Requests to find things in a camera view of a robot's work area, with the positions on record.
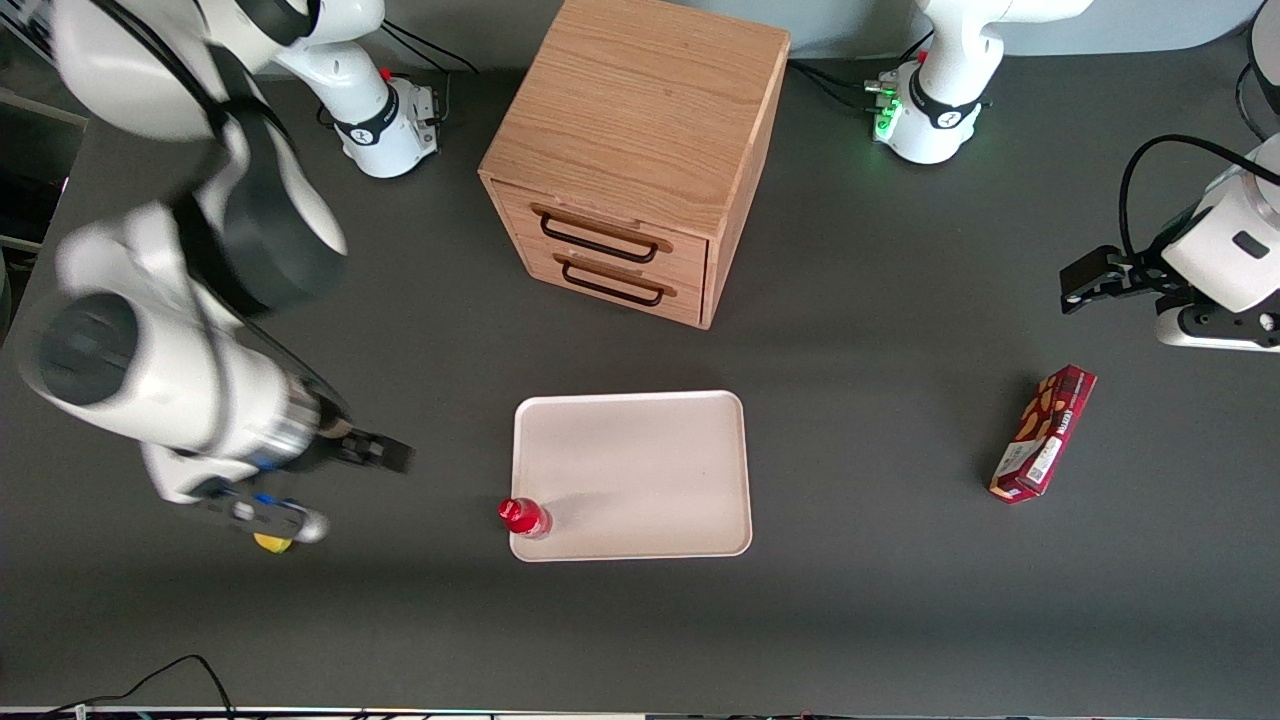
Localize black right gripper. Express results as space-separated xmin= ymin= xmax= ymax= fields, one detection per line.
xmin=300 ymin=395 xmax=416 ymax=476

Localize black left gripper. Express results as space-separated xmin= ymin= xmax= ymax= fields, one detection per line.
xmin=1060 ymin=245 xmax=1191 ymax=315

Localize red coke bottle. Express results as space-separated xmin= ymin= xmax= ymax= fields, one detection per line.
xmin=498 ymin=497 xmax=554 ymax=541

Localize white rectangular tray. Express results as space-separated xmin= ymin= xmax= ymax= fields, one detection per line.
xmin=509 ymin=390 xmax=754 ymax=563

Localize red cookie box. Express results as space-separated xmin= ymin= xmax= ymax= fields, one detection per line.
xmin=989 ymin=364 xmax=1098 ymax=505

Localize wooden drawer front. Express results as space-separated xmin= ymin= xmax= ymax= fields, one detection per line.
xmin=490 ymin=180 xmax=711 ymax=291
xmin=515 ymin=240 xmax=708 ymax=329

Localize wooden two-drawer cabinet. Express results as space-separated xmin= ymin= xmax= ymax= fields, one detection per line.
xmin=478 ymin=0 xmax=792 ymax=331

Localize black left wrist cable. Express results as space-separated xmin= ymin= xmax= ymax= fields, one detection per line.
xmin=1118 ymin=134 xmax=1280 ymax=263

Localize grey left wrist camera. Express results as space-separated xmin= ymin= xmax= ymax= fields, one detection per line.
xmin=1155 ymin=298 xmax=1280 ymax=354

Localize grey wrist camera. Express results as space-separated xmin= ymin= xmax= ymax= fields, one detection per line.
xmin=193 ymin=480 xmax=331 ymax=546
xmin=1155 ymin=298 xmax=1280 ymax=354

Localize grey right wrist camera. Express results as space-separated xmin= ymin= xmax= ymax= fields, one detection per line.
xmin=193 ymin=480 xmax=331 ymax=546

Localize black metal drawer handle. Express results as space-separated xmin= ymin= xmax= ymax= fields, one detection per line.
xmin=539 ymin=211 xmax=662 ymax=266
xmin=559 ymin=261 xmax=667 ymax=308

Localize black cable at table edge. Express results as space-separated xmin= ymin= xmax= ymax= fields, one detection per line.
xmin=40 ymin=654 xmax=237 ymax=720

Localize black left arm base cable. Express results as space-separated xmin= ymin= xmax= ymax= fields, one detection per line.
xmin=788 ymin=58 xmax=901 ymax=113

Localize black arm base cable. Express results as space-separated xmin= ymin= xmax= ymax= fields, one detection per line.
xmin=380 ymin=18 xmax=482 ymax=77
xmin=788 ymin=58 xmax=901 ymax=113

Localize black right arm base cable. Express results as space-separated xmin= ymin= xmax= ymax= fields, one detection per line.
xmin=380 ymin=18 xmax=482 ymax=77

